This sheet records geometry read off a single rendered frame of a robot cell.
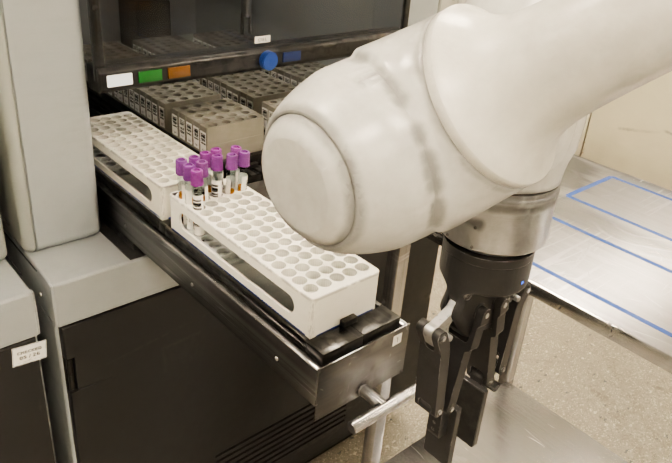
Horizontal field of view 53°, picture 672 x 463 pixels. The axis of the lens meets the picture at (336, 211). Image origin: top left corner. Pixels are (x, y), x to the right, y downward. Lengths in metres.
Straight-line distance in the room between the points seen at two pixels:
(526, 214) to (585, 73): 0.22
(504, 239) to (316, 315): 0.26
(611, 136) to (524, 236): 2.60
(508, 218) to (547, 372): 1.61
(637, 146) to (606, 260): 2.13
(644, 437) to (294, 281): 1.43
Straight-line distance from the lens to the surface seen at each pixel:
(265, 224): 0.83
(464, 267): 0.55
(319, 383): 0.71
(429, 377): 0.60
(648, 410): 2.11
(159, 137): 1.10
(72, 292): 1.00
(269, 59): 1.09
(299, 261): 0.76
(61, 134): 1.00
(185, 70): 1.02
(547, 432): 1.49
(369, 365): 0.76
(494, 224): 0.52
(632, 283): 0.93
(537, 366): 2.12
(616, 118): 3.10
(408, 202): 0.33
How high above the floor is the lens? 1.26
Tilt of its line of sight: 27 degrees down
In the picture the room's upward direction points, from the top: 5 degrees clockwise
